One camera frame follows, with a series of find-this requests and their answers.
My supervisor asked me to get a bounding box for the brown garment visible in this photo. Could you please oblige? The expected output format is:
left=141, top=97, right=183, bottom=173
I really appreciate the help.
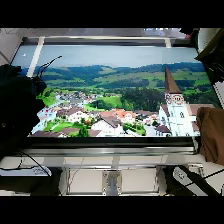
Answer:
left=195, top=106, right=224, bottom=167

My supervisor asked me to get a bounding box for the silver frame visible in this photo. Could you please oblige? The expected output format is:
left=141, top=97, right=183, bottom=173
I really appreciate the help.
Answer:
left=0, top=35, right=224, bottom=197

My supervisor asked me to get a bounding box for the black cable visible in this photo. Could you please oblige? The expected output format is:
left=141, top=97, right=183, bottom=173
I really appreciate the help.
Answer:
left=0, top=150, right=52, bottom=177

